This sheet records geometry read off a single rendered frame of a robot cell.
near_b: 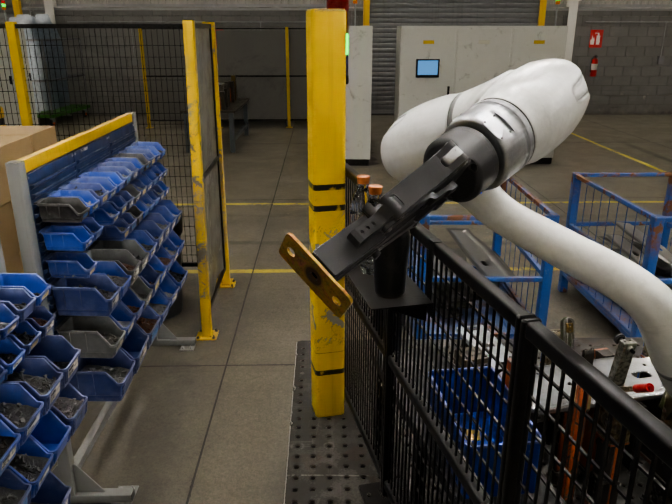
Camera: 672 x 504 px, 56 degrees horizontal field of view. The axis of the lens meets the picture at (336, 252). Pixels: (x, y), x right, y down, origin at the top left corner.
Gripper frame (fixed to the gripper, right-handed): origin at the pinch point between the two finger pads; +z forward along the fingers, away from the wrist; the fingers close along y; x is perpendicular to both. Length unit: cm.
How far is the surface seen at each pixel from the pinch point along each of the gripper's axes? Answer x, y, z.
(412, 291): 3, -60, -45
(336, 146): -45, -91, -83
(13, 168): -128, -157, -25
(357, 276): -8, -69, -43
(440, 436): 29, -71, -33
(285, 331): -49, -345, -146
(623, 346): 47, -71, -88
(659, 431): 34.4, -5.9, -17.1
